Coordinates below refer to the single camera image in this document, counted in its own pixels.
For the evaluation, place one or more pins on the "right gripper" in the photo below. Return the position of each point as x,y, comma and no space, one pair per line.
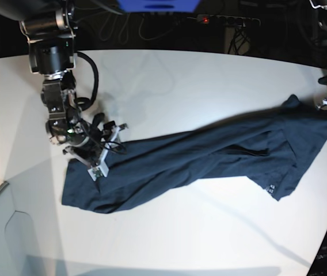
87,151

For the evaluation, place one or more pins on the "dark blue t-shirt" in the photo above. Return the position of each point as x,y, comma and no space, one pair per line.
273,148

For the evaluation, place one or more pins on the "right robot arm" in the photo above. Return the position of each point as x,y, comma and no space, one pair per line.
49,28

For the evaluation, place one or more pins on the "blue plastic bin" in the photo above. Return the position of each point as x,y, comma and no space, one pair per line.
145,6

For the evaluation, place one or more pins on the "black power strip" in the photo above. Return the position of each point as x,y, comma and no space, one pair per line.
227,21

